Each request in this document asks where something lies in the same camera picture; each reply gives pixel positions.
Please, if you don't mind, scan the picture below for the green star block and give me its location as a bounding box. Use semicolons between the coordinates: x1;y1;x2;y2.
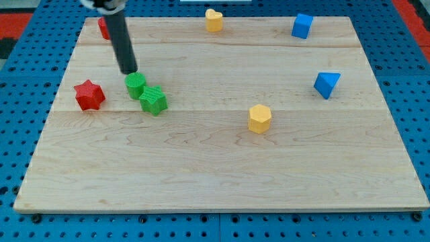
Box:
139;85;168;116

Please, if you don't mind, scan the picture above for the green cylinder block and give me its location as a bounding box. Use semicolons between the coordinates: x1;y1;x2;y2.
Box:
124;72;146;99

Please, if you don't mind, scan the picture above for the red star block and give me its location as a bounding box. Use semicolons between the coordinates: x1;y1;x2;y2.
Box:
74;79;105;110

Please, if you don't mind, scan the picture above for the wooden board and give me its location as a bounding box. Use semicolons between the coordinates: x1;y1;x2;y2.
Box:
13;17;429;214

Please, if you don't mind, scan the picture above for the yellow hexagon block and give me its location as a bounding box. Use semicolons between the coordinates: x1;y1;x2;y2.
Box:
248;104;272;134

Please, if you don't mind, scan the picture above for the yellow heart block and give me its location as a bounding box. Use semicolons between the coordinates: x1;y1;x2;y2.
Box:
205;9;223;32

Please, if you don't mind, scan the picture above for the blue triangular prism block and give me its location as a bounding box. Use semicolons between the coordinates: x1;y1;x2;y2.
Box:
314;73;341;99

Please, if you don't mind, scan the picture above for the blue cube block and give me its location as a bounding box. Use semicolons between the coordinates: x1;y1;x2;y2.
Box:
292;13;314;39

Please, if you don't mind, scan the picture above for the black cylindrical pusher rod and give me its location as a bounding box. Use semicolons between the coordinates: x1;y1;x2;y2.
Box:
80;0;138;75

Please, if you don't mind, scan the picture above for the red block behind rod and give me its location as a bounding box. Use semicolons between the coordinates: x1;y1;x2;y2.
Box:
97;17;110;40

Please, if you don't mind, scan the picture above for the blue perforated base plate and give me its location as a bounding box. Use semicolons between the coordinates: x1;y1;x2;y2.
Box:
1;1;429;241

